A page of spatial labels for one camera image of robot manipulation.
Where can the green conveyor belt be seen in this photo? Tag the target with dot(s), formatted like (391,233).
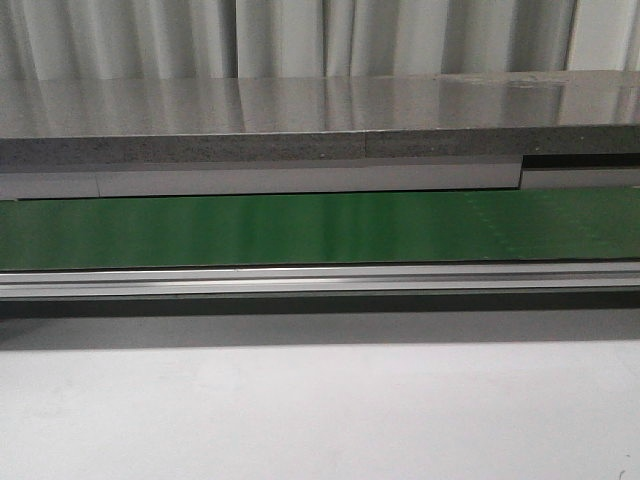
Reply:
(381,227)

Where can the white pleated curtain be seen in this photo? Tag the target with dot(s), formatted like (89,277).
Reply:
(46,40)

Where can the grey conveyor rear rail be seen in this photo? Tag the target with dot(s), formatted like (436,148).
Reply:
(474,172)

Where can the aluminium conveyor front rail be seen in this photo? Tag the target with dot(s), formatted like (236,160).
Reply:
(321,289)

